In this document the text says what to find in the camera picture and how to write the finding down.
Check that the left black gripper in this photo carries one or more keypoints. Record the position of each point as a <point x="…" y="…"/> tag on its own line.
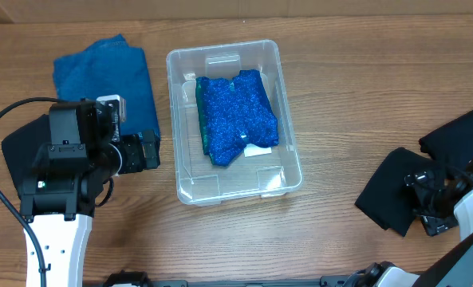
<point x="151" y="148"/>

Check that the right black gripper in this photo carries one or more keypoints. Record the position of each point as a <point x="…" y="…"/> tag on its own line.
<point x="432" y="223"/>

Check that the black cloth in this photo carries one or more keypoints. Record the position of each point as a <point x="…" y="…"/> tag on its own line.
<point x="21" y="147"/>
<point x="452" y="143"/>
<point x="386" y="198"/>

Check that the blue denim cloth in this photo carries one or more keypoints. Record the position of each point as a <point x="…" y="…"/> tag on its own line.
<point x="110" y="67"/>

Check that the blue sequin glitter cloth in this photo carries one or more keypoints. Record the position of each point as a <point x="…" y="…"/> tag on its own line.
<point x="233" y="114"/>

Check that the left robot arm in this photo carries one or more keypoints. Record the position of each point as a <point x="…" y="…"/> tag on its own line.
<point x="84" y="153"/>

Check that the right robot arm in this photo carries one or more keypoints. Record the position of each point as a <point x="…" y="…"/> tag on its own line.
<point x="454" y="200"/>

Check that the clear plastic storage bin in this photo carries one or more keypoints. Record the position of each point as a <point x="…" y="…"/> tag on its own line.
<point x="198" y="181"/>

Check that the white label in bin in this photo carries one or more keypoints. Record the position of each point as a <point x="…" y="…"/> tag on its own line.
<point x="253" y="150"/>

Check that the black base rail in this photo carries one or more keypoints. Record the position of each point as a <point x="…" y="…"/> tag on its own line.
<point x="141" y="279"/>

